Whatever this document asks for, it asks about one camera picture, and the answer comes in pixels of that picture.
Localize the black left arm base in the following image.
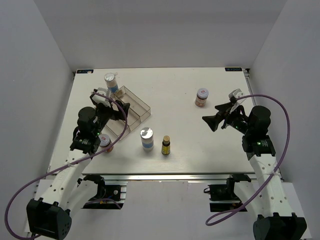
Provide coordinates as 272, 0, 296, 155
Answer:
77, 175, 126, 210

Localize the blue white shaker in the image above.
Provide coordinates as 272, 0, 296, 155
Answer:
140, 127, 154, 151
104, 72, 119, 93

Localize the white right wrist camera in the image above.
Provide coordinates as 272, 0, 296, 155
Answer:
228, 88, 244, 100

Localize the clear plastic organizer tray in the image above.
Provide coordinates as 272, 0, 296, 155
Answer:
101, 85, 152, 142

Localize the purple cable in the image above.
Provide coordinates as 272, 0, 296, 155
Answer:
205, 93, 291, 226
4, 92, 128, 238

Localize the orange jar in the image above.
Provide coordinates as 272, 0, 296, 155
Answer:
194, 88, 209, 107
99, 133, 114, 153

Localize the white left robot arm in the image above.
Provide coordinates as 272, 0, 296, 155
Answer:
26, 100, 130, 240

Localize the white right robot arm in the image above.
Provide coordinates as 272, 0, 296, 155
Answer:
202, 102, 307, 240

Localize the aluminium table rail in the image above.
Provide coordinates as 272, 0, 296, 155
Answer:
47, 172, 258, 181

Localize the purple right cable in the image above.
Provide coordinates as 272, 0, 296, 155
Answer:
205, 93, 291, 226

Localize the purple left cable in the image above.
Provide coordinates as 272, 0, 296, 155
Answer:
4, 92, 128, 238

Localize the blue white shaker front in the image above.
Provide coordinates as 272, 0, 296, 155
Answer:
140, 127, 154, 151

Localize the blue label sticker left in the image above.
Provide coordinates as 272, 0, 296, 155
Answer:
76, 69, 94, 74

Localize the yellow bottle gold cap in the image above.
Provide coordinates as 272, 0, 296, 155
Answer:
161, 135, 171, 155

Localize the blue white shaker back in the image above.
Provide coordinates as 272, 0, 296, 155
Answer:
104, 72, 119, 93

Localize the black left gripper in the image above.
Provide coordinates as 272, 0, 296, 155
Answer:
93, 98, 130, 136

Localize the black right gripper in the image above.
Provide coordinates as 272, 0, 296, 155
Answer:
202, 101, 253, 135

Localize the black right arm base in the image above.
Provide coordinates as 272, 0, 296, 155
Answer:
203, 173, 252, 213

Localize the blue label sticker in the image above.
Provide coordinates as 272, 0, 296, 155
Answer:
224, 67, 243, 72
76, 69, 94, 74

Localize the blue label sticker right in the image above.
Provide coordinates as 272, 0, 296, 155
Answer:
224, 67, 243, 72

